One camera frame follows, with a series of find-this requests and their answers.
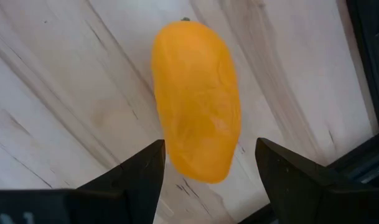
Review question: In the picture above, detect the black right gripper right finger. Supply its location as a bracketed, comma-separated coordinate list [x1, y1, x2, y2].
[255, 137, 379, 224]

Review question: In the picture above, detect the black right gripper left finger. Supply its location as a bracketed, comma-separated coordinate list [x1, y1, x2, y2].
[0, 139, 167, 224]

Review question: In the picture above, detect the yellow mini pepper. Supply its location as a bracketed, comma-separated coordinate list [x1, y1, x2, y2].
[151, 17, 242, 184]

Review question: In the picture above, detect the black aluminium table frame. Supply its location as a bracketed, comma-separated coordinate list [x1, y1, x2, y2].
[238, 0, 379, 224]

